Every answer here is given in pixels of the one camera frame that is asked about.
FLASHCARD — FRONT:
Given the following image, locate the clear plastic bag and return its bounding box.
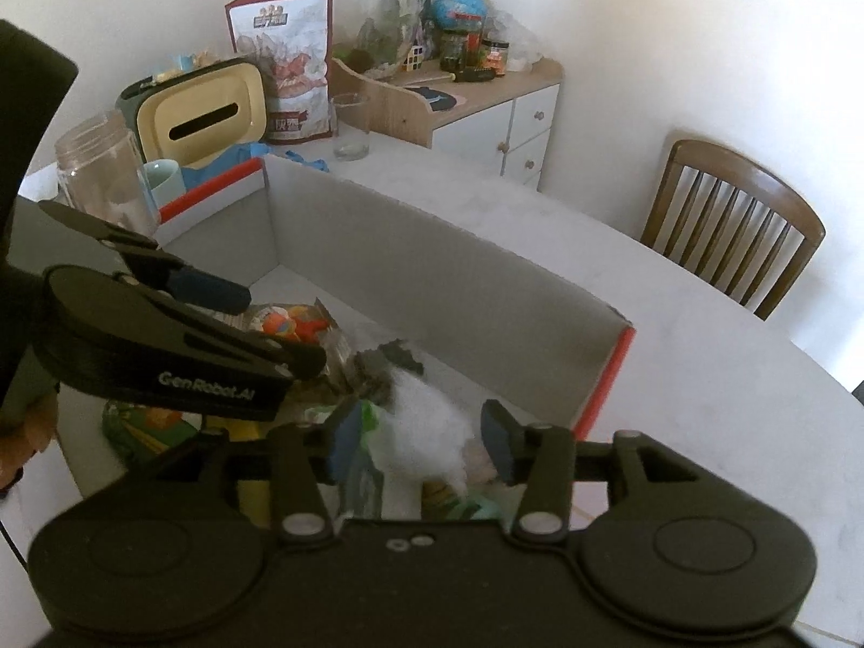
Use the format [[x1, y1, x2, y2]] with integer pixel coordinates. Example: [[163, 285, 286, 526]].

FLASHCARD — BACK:
[[496, 10, 548, 72]]

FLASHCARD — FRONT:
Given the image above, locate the blue globe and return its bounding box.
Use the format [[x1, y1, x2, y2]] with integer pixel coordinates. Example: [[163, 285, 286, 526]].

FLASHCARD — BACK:
[[430, 0, 490, 31]]

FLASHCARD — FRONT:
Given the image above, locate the colourful toy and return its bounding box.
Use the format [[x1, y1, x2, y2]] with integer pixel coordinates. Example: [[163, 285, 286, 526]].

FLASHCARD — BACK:
[[246, 300, 339, 352]]

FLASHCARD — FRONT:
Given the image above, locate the clear bag of greens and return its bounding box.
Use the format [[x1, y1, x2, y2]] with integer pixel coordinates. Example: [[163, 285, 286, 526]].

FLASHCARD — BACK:
[[354, 0, 433, 78]]

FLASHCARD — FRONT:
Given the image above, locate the light wooden stand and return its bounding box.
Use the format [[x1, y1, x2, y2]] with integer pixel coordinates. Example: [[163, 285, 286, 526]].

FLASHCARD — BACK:
[[330, 56, 467, 148]]

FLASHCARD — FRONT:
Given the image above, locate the blue flat box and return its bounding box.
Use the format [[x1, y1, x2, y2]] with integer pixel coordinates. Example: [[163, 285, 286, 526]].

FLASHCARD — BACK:
[[182, 141, 266, 193]]

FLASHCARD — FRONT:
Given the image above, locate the red white snack bag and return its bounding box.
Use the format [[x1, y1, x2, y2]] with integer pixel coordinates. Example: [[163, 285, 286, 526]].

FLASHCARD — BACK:
[[225, 0, 339, 146]]

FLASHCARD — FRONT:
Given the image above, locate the dark glass jar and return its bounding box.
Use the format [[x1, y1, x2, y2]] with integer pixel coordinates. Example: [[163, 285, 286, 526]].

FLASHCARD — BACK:
[[438, 20, 483, 72]]

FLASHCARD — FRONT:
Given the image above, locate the clear glass jar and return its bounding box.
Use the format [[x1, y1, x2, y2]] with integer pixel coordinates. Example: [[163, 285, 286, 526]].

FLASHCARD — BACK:
[[54, 111, 163, 237]]

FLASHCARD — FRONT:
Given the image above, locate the pale green cup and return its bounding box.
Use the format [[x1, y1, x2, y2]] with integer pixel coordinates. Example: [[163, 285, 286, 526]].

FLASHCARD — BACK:
[[140, 158, 186, 213]]

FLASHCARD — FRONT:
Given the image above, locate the black cable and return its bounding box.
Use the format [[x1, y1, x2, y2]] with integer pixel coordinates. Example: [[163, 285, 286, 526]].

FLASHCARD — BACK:
[[0, 499, 28, 555]]

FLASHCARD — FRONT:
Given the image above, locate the clear drinking glass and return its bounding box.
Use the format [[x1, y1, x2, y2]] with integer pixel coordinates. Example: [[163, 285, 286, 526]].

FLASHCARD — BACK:
[[329, 93, 372, 161]]

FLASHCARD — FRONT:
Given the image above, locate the cream green tissue box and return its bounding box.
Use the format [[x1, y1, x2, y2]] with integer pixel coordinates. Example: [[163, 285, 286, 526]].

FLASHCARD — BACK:
[[114, 59, 266, 166]]

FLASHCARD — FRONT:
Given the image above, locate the white plastic bag bundle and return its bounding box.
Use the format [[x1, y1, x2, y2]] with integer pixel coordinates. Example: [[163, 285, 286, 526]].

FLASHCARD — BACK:
[[351, 337, 477, 507]]

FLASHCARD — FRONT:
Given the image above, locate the blue glove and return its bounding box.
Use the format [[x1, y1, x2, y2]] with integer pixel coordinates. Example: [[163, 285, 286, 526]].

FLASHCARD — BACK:
[[260, 141, 332, 170]]

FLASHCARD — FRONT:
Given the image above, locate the white sideboard wooden top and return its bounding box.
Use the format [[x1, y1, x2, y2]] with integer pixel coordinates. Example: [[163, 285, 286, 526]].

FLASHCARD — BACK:
[[398, 57, 564, 191]]

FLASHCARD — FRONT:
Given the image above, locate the person's left hand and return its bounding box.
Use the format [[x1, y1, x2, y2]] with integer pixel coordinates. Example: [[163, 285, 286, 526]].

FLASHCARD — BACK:
[[0, 393, 59, 492]]

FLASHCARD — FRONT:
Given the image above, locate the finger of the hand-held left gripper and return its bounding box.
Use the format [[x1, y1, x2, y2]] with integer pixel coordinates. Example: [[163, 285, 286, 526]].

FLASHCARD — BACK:
[[177, 305, 329, 381], [39, 200, 253, 316]]

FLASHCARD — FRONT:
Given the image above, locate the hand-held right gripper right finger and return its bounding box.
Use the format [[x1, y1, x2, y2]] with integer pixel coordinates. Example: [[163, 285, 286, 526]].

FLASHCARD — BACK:
[[481, 400, 728, 545]]

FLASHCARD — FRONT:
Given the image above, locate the white cardboard box red edge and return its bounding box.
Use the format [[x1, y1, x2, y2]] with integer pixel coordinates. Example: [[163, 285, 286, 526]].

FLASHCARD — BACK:
[[57, 152, 637, 521]]

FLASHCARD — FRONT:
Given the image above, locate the green toy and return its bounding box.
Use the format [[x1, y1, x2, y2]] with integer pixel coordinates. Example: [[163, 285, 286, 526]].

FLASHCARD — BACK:
[[422, 479, 504, 521]]

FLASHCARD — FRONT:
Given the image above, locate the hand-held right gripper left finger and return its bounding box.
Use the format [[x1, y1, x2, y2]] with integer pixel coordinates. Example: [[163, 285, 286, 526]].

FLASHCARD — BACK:
[[145, 403, 363, 545]]

